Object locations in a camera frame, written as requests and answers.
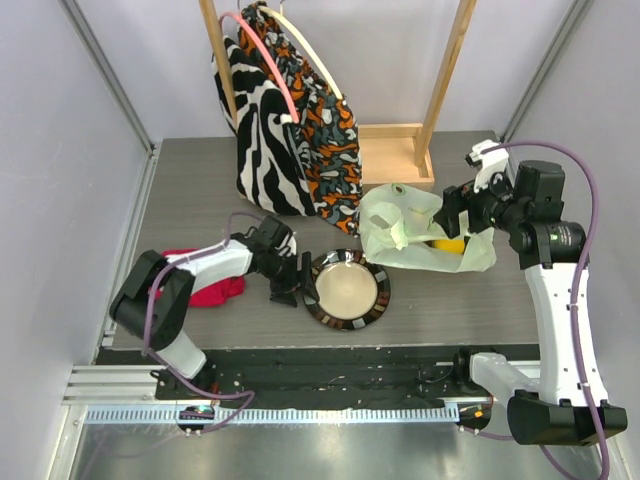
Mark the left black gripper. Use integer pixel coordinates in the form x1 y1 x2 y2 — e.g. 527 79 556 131
261 250 318 306

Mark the yellow fake lemon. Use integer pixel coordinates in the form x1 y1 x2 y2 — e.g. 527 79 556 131
431 239 467 255

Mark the beige plate with dark rim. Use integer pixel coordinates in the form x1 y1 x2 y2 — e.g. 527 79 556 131
303 249 391 331

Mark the pale green plastic bag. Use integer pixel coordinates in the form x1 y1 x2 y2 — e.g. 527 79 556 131
359 184 497 273

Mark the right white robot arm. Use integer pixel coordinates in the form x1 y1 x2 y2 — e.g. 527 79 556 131
435 160 628 446

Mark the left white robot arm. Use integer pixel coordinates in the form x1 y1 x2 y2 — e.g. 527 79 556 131
109 216 319 399

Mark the wooden clothes rack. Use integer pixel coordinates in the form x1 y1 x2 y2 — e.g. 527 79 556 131
199 0 476 189

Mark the red cloth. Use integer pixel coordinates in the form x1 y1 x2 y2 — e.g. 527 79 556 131
162 241 252 308

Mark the zebra print garment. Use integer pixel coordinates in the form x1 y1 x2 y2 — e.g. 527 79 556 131
211 36 317 217

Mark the orange grey camouflage garment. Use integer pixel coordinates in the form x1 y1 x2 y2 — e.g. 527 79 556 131
241 1 362 237

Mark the pink clothes hanger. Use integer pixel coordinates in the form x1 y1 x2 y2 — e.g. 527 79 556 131
219 12 300 124

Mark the cream clothes hanger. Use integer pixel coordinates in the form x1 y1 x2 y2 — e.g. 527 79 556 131
258 6 344 100

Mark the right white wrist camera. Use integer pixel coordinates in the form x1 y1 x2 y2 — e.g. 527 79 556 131
465 139 509 193

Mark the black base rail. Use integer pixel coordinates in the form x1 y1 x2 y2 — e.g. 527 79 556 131
97 344 511 406

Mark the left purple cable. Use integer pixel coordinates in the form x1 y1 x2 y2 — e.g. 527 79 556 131
141 211 266 436

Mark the purple cable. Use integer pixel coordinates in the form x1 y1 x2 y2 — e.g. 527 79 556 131
141 211 266 436
479 140 611 480

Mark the white slotted cable duct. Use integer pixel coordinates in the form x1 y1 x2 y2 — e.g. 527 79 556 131
85 403 459 425

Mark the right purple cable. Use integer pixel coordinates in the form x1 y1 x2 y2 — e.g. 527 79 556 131
479 140 611 480

